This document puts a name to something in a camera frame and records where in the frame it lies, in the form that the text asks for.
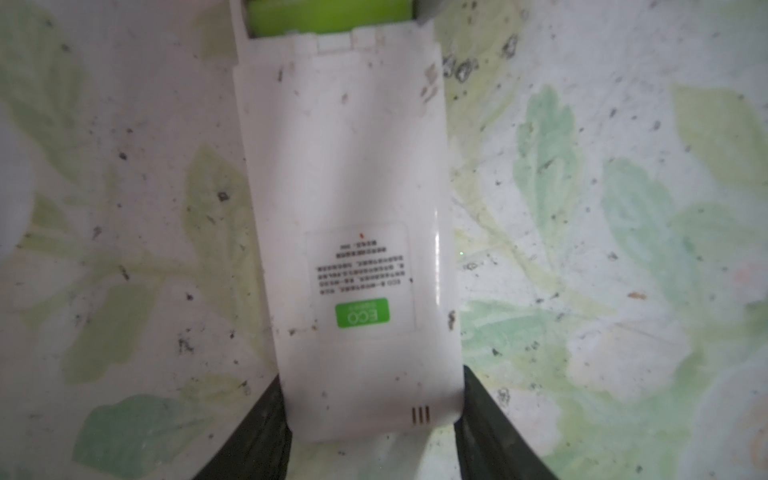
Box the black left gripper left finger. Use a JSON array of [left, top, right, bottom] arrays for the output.
[[193, 376, 293, 480]]

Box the black yellow screwdriver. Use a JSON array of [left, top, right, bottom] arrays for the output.
[[413, 0, 450, 25]]

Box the white remote control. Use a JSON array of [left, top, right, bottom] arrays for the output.
[[230, 1, 464, 442]]

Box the green AAA battery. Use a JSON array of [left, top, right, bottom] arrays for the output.
[[243, 0, 414, 37]]

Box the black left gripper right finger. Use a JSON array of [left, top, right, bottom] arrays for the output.
[[454, 366, 557, 480]]

